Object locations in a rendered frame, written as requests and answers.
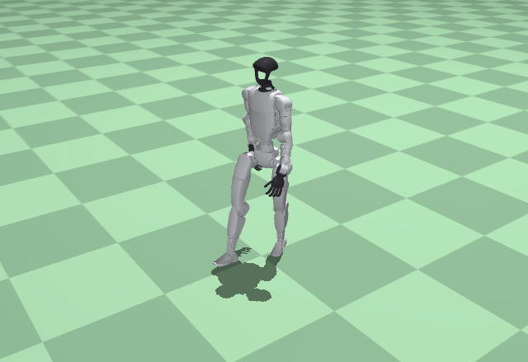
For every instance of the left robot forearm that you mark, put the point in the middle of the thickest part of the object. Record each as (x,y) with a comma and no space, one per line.
(285,153)

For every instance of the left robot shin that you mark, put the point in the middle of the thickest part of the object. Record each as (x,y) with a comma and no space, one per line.
(280,222)

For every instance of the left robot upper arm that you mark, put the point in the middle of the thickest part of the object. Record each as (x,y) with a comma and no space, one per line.
(283,104)

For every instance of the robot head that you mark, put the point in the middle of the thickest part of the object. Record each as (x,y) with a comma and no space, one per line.
(265,65)

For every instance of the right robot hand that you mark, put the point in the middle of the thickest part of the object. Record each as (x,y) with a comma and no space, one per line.
(251,149)

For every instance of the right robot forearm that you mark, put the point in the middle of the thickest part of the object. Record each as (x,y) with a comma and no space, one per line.
(250,138)

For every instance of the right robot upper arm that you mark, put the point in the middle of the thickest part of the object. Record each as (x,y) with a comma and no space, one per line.
(246,118)

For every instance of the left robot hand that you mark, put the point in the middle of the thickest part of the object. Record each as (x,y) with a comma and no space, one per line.
(277,182)

